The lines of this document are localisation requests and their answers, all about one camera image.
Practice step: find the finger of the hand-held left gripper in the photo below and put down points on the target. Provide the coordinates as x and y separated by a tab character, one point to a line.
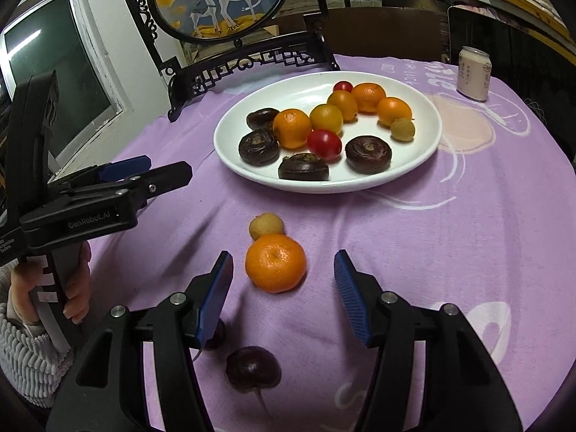
166	179
126	165

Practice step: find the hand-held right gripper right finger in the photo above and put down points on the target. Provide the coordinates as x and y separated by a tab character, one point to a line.
353	301

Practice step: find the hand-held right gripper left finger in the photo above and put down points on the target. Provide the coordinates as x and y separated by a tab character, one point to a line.
216	297

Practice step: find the orange tangerine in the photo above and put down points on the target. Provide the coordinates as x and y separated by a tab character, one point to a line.
275	262
369	96

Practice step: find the tan longan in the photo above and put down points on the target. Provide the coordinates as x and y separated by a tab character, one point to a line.
265	225
402	129

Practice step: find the white plate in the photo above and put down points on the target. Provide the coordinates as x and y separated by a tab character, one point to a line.
270	94

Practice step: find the tangerine with stem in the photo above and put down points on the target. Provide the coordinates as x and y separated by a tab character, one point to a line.
291	128

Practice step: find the red cherry tomato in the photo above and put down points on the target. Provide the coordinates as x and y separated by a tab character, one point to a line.
344	86
324	144

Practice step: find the yellow kumquat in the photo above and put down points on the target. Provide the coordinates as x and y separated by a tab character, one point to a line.
326	118

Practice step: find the orange kumquat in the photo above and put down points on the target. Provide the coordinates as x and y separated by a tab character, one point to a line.
393	110
343	104

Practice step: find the person's left hand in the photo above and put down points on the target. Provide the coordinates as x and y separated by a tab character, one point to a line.
76	288

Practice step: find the purple tablecloth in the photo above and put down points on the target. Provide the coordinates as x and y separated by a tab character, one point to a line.
450	256

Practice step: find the round deer screen black stand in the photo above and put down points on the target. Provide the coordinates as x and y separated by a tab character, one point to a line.
216	0

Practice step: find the pale drink can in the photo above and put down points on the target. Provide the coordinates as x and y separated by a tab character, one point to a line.
473	76

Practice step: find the black panel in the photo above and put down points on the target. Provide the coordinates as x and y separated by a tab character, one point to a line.
517	45

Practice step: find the window with white frame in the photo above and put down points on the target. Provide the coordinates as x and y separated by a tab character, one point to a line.
58	67

